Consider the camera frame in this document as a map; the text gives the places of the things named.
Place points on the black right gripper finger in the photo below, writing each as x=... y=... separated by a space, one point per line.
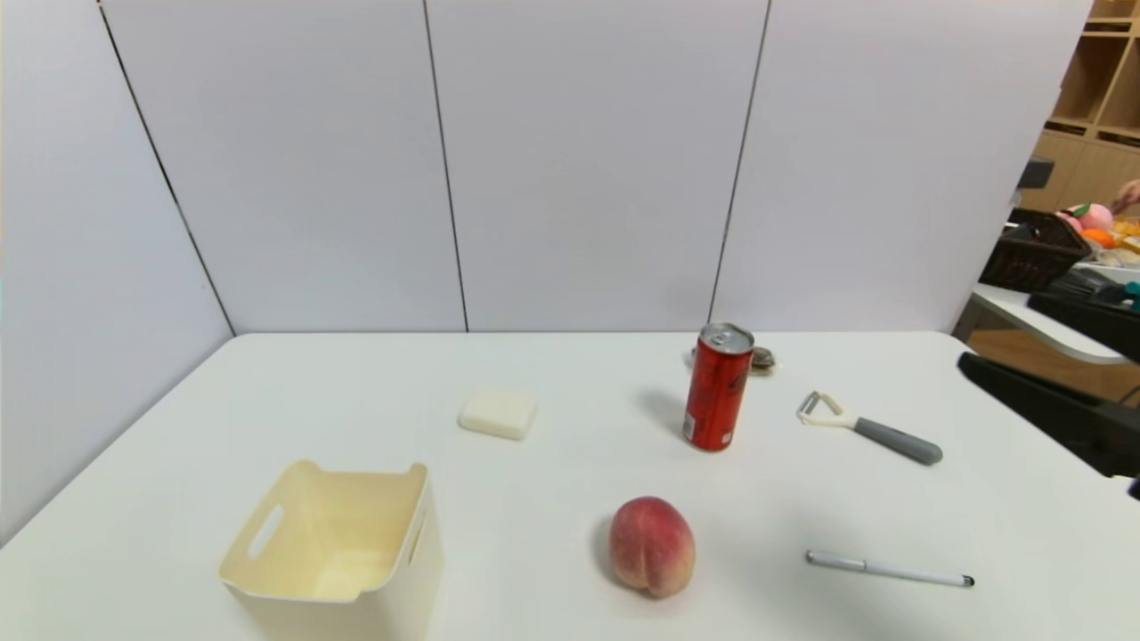
x=1087 y=427
x=1095 y=328

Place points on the red soda can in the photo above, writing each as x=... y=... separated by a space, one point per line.
x=717 y=401

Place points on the dark grey box device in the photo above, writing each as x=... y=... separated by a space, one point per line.
x=1036 y=173

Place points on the cream white plastic box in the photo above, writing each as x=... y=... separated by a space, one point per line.
x=356 y=534

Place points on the bystander bare hand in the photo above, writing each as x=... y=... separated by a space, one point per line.
x=1131 y=196

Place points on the black tool on side table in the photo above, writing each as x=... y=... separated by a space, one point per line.
x=1088 y=283

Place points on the white side table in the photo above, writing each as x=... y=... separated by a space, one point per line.
x=1011 y=312

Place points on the orange fruit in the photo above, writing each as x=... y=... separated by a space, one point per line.
x=1099 y=239

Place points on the dark wicker basket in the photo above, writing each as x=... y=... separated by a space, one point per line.
x=1033 y=258

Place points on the yellow toy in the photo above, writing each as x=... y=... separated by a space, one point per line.
x=1129 y=233

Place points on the pink plush toy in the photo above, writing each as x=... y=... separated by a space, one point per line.
x=1095 y=216

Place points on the wooden shelf unit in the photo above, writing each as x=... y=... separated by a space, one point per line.
x=1082 y=169

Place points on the white pen with black tip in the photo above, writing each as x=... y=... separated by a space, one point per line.
x=891 y=571

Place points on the wrapped snack packet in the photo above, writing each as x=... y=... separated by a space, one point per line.
x=763 y=360

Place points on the pink peach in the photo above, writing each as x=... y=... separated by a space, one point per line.
x=652 y=547

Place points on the white soap bar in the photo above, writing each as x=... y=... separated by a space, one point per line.
x=497 y=413

